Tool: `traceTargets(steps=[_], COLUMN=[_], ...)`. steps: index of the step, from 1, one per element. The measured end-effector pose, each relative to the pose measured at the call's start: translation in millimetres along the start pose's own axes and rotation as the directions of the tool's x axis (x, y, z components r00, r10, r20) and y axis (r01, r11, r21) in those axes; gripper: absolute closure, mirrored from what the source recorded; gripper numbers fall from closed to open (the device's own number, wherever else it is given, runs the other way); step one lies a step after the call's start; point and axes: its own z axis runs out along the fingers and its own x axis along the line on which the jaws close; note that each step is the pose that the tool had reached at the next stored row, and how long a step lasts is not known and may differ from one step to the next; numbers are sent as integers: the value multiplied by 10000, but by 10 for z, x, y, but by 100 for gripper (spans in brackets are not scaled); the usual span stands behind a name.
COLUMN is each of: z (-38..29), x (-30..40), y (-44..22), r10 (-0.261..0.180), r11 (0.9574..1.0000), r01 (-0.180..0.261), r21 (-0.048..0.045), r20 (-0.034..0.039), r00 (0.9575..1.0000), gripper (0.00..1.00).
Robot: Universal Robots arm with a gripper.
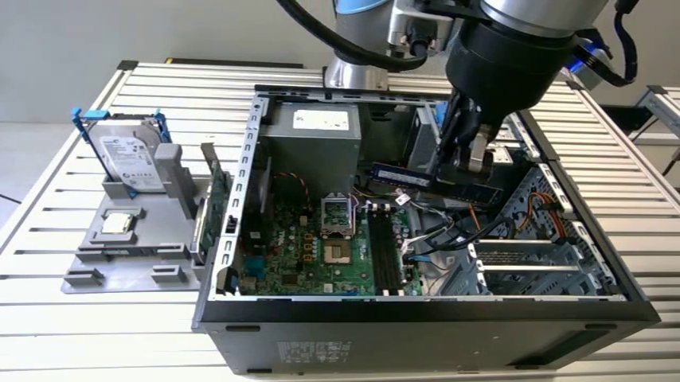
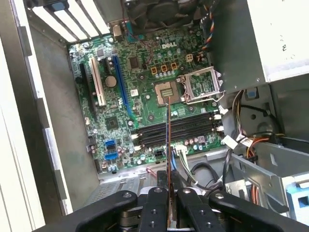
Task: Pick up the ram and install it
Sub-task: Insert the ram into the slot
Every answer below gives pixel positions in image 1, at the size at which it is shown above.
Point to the CPU socket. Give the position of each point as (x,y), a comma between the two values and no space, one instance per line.
(338,250)

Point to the green graphics card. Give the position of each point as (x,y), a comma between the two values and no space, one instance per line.
(213,223)

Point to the silver perforated disk bay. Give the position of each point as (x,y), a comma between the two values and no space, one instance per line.
(531,268)

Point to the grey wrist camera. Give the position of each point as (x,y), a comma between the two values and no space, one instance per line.
(595,65)

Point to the hard disk in blue carrier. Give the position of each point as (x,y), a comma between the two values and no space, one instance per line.
(127,155)

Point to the grey metal disk bay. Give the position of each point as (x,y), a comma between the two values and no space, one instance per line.
(420,143)

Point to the blue plastic latch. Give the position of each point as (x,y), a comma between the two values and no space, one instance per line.
(439,117)

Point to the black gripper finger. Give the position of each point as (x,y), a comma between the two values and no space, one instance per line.
(455,139)
(483,147)

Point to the grey power supply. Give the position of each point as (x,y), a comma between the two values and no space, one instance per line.
(313,159)

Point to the black PC case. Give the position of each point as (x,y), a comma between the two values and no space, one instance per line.
(372,350)

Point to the green motherboard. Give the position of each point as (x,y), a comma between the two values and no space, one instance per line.
(356,274)

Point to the grey parts rack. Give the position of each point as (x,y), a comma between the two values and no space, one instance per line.
(154,223)

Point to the silver CPU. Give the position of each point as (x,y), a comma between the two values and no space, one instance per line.
(118,223)

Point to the black box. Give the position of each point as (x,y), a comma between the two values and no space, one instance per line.
(624,119)

